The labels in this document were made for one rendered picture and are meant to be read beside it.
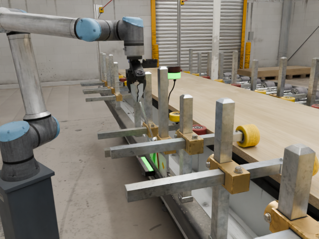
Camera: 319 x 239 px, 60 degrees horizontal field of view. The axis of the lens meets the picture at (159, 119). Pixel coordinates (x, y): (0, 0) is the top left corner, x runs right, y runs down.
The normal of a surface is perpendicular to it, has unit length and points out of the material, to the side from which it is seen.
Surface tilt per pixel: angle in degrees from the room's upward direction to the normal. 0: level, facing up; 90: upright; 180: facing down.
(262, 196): 90
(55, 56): 90
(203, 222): 0
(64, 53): 90
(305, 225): 0
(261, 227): 90
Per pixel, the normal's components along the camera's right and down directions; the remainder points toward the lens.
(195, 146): 0.30, 0.26
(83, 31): -0.28, 0.28
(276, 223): -0.95, 0.11
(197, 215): -0.02, -0.96
